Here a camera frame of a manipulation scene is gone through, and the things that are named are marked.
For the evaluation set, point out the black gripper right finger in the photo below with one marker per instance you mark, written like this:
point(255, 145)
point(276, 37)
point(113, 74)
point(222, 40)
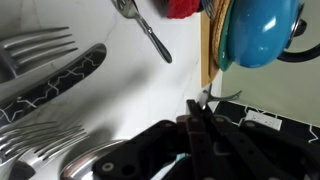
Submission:
point(260, 153)

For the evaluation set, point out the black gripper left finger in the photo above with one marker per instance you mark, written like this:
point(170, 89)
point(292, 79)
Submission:
point(146, 150)

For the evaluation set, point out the large silver spoon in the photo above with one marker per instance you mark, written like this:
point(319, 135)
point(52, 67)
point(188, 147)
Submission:
point(80, 163)

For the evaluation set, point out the small silver fork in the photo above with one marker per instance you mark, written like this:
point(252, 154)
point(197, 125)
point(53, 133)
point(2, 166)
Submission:
point(156, 41)

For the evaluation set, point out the silver table knife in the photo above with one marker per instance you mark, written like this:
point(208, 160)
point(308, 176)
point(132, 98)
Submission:
point(66, 75)

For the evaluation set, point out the wooden board under kettle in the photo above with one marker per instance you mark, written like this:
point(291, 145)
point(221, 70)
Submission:
point(205, 50)

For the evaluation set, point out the woven round trivet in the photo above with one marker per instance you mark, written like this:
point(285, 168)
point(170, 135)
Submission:
point(220, 33)

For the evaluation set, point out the red cloth pot holder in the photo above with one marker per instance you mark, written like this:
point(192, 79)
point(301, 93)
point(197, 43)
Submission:
point(181, 8)

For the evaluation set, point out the white wall outlet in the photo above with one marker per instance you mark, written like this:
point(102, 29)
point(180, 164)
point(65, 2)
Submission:
point(263, 120)

